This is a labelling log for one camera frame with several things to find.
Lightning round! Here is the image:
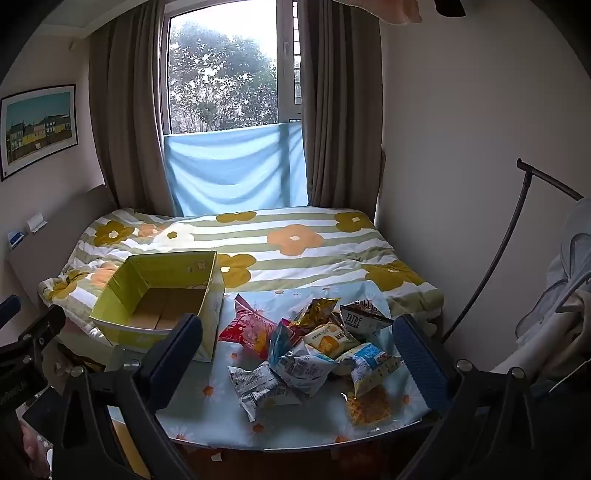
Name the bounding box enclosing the black white snack packet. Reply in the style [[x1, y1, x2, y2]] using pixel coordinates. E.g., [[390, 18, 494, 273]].
[[339, 299, 394, 343]]

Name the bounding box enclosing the floral striped quilt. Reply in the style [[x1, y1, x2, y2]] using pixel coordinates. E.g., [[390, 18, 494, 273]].
[[37, 208, 445, 348]]

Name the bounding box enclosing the brown curtain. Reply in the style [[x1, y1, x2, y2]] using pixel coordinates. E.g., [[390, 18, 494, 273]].
[[297, 0, 387, 209], [88, 2, 180, 217]]

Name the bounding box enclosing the window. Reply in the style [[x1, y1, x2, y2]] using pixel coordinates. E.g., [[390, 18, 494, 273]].
[[161, 0, 304, 137]]

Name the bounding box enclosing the yellow cream snack packet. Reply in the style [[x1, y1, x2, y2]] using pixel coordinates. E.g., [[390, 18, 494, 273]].
[[302, 323, 362, 361]]

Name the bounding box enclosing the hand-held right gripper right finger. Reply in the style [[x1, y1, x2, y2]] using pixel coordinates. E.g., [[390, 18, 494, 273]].
[[392, 315, 541, 480]]

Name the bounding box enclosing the framed house picture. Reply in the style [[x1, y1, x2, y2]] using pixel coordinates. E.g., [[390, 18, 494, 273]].
[[0, 84, 77, 182]]

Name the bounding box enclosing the blue white snack packet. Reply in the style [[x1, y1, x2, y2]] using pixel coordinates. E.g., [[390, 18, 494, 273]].
[[268, 318, 339, 398]]

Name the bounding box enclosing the daisy print blue tablecloth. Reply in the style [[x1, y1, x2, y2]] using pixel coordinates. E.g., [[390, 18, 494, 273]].
[[152, 281, 440, 452]]

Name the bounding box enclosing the pink hanging cloth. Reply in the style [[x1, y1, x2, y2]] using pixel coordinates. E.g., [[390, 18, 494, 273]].
[[336, 0, 424, 25]]

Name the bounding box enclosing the light blue cloth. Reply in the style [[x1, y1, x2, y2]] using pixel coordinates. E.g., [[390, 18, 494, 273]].
[[163, 121, 309, 217]]

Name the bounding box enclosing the beige bed headboard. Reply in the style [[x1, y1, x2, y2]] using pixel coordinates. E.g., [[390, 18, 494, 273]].
[[4, 185, 119, 324]]

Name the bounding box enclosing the yellow-green cardboard box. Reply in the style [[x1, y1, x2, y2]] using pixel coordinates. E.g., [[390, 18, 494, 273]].
[[89, 250, 226, 363]]

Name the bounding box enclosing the pale blue yellow snack packet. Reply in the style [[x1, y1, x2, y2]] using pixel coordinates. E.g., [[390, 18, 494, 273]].
[[335, 342, 408, 398]]

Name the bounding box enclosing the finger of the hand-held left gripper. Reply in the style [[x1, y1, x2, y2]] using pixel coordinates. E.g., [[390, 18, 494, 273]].
[[16, 305, 66, 354], [0, 294, 22, 324]]

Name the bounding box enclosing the pile of pale clothes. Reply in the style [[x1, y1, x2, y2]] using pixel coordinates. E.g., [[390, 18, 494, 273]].
[[489, 198, 591, 385]]

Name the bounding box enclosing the gold snack packet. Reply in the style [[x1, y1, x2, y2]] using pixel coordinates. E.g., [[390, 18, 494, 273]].
[[288, 298, 343, 334]]

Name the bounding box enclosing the black curved stand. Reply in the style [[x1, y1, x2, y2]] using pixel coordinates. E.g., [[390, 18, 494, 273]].
[[441, 158, 585, 343]]

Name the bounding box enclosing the dark hanging object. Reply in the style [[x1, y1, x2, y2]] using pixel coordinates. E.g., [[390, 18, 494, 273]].
[[434, 0, 467, 18]]

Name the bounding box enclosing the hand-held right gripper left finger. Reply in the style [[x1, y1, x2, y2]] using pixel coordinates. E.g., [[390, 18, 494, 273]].
[[50, 313, 204, 480]]

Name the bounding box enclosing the person's left hand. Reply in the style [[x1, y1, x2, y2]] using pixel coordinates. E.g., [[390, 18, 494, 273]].
[[17, 413, 52, 478]]

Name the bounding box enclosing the silver white snack packet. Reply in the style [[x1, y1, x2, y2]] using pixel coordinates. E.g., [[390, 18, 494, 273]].
[[226, 361, 302, 424]]

